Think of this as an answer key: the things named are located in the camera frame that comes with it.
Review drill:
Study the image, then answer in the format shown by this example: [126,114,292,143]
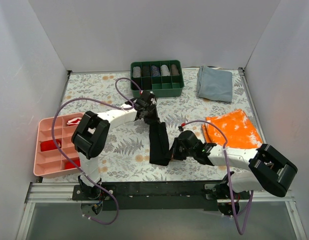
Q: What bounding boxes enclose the black boxer underwear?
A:
[149,121,170,166]

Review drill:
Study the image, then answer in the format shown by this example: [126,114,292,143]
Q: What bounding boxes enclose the orange white patterned cloth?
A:
[205,109,263,149]

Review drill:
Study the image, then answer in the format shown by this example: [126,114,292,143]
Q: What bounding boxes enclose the light blue cloth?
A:
[196,66,233,103]

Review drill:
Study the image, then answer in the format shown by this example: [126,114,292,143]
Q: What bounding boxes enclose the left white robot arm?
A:
[71,90,165,200]

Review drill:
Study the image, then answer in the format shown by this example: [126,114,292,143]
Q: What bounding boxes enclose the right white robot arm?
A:
[165,130,298,199]

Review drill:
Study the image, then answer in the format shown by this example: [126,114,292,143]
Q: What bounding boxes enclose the green compartment organizer box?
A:
[130,59,185,98]

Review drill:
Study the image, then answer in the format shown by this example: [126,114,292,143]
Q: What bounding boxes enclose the blue patterned rolled sock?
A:
[150,65,161,77]

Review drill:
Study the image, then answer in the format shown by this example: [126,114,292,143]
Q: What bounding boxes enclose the black speckled rolled sock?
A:
[141,65,151,77]

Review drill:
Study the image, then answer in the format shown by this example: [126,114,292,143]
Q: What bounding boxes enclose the brown rolled sock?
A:
[170,64,180,76]

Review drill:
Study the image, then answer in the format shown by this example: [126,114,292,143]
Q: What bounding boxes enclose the red white rolled cloth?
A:
[66,117,82,126]

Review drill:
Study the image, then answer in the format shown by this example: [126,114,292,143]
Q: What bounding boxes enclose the red rolled cloth lower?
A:
[64,159,81,170]

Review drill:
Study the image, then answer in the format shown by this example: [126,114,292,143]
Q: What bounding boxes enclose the red rolled cloth middle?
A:
[40,139,62,152]

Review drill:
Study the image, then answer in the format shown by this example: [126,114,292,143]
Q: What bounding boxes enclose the pink compartment organizer tray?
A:
[33,112,84,178]

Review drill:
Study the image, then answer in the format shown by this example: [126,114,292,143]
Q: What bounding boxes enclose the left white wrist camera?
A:
[149,91,157,105]

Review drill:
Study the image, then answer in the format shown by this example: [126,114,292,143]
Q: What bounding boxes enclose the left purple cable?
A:
[51,77,145,225]

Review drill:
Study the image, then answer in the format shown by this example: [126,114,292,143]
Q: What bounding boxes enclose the aluminium frame rail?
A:
[25,182,296,203]

